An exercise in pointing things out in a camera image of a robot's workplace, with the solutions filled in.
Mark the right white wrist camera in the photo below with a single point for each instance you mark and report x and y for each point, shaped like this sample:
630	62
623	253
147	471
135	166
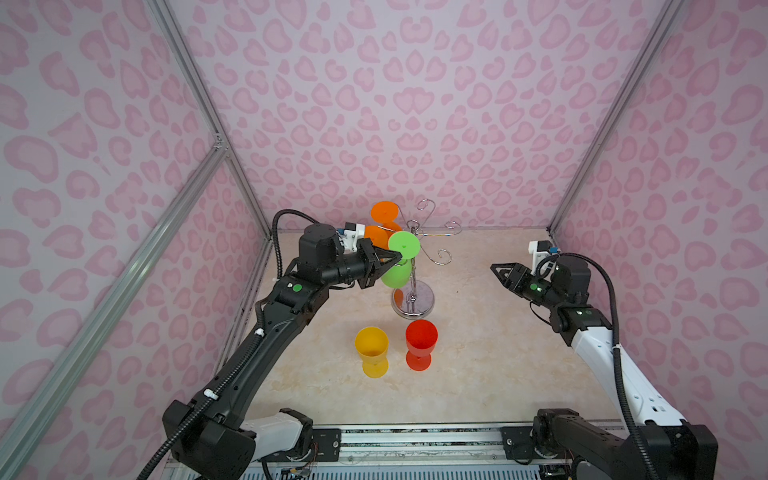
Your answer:
539	250

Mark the aluminium frame post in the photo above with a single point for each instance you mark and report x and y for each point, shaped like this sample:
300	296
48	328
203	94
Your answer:
180	50
662	28

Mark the left aluminium frame post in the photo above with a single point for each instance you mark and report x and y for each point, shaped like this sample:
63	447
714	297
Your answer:
180	50

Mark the diagonal aluminium frame bar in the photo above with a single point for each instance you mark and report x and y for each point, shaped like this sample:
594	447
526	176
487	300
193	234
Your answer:
36	418

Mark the green plastic wine glass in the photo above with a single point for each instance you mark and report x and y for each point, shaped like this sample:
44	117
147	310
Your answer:
408	245

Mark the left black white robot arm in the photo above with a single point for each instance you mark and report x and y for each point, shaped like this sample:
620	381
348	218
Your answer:
258	372

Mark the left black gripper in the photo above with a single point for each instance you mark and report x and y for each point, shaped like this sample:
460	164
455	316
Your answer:
373	267

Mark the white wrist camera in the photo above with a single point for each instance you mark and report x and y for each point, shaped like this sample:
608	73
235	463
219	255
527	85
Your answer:
539	250
349	236

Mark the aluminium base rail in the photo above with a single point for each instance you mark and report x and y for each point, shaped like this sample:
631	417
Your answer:
411	451

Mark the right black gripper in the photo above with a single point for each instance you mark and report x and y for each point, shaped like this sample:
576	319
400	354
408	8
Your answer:
518	270

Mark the red plastic wine glass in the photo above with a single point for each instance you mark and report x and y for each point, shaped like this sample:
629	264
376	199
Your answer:
421	339

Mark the chrome wine glass rack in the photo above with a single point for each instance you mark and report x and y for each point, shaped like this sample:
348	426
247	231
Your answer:
416	299

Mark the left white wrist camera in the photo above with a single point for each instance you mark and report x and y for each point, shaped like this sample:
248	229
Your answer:
349	236

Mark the rear orange plastic wine glass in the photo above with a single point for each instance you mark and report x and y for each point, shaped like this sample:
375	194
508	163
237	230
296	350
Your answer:
385	214

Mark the yellow plastic wine glass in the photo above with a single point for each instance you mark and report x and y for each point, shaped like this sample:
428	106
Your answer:
371	344

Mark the front orange plastic wine glass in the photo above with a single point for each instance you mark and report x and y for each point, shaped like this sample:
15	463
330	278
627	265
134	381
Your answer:
378	236

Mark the right aluminium frame post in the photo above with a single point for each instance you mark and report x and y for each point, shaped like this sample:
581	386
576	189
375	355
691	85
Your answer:
662	28

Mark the orange plastic wine glass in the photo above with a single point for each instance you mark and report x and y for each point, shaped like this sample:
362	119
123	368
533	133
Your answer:
378	236
385	214

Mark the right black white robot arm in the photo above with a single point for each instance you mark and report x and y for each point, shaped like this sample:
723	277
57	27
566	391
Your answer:
612	384

